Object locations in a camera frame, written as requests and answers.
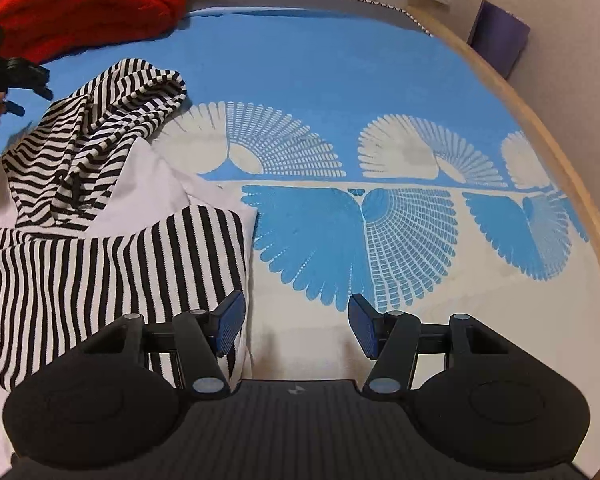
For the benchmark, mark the black white striped shirt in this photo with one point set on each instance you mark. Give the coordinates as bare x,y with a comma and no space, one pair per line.
97,225

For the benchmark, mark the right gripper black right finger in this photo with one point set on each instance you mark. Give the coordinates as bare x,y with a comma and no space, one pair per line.
391,341

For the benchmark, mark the red knitted sweater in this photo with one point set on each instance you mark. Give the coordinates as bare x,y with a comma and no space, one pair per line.
41,30

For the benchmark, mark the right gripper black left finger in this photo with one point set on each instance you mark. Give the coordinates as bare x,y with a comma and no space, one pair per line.
201,338

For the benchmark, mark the blue white patterned bedsheet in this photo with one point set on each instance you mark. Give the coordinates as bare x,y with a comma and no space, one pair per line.
375,163

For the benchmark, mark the purple box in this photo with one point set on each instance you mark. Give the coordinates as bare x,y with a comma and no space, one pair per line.
498,37

